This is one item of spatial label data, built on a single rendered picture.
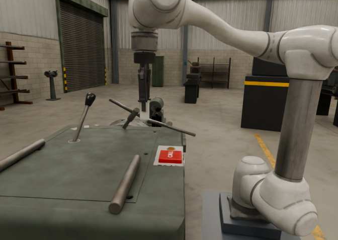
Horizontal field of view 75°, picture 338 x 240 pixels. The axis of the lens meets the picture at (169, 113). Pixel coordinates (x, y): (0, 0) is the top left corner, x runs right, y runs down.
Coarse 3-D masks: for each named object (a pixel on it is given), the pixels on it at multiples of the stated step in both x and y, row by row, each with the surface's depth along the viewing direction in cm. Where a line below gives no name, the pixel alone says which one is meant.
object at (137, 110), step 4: (136, 108) 78; (132, 112) 78; (136, 112) 77; (128, 116) 80; (132, 116) 79; (128, 120) 81; (132, 120) 81; (124, 124) 83; (128, 124) 83; (124, 128) 84
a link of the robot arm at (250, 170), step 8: (240, 160) 106; (248, 160) 102; (256, 160) 102; (240, 168) 102; (248, 168) 99; (256, 168) 98; (264, 168) 99; (240, 176) 102; (248, 176) 98; (256, 176) 97; (264, 176) 97; (232, 184) 109; (240, 184) 101; (248, 184) 97; (232, 192) 109; (240, 192) 102; (248, 192) 96; (240, 200) 103; (248, 200) 98
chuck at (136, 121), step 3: (117, 120) 108; (126, 120) 104; (135, 120) 106; (138, 120) 108; (111, 123) 109; (114, 123) 103; (135, 123) 102; (138, 123) 103; (141, 123) 105; (144, 126) 103; (147, 126) 106; (150, 126) 109
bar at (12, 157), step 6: (30, 144) 61; (36, 144) 63; (42, 144) 65; (18, 150) 57; (24, 150) 58; (30, 150) 60; (12, 156) 54; (18, 156) 55; (24, 156) 58; (0, 162) 51; (6, 162) 52; (12, 162) 53; (0, 168) 50
